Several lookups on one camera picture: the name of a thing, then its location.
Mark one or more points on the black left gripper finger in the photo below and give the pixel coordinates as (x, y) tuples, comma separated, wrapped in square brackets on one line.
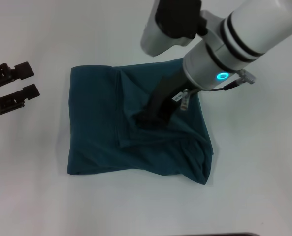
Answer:
[(23, 70), (30, 93)]

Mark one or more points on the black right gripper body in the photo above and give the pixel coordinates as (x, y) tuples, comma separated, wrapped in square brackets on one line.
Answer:
[(165, 98)]

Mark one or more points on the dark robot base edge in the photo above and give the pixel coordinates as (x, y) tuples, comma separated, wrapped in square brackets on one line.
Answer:
[(230, 234)]

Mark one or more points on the teal t-shirt with FREE print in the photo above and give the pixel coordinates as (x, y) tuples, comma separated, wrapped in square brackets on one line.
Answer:
[(99, 123)]

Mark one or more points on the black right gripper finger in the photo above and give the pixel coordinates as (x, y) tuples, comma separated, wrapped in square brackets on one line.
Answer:
[(148, 120)]

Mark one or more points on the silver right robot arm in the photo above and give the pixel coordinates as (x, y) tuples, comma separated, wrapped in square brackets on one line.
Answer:
[(234, 37)]

